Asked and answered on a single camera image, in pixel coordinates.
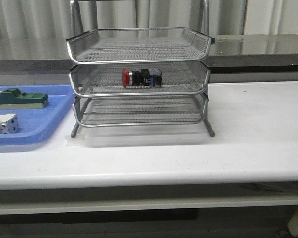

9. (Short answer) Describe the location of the red emergency stop button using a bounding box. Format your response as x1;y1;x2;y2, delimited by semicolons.
122;68;162;88

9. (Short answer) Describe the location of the silver mesh tray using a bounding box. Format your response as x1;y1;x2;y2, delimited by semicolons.
66;27;212;65
73;94;208;128
69;61;210;97

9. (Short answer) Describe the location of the blue plastic tray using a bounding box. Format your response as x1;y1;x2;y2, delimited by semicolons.
0;84;75;146

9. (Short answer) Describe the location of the green terminal block component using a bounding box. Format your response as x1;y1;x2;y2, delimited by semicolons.
0;88;48;110

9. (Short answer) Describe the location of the dark grey back counter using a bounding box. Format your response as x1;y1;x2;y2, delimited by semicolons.
0;34;298;73

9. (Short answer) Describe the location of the white circuit breaker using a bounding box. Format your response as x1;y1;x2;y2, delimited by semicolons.
0;113;19;134

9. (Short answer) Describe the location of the grey metal rack frame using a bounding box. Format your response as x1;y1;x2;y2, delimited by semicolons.
69;0;215;137

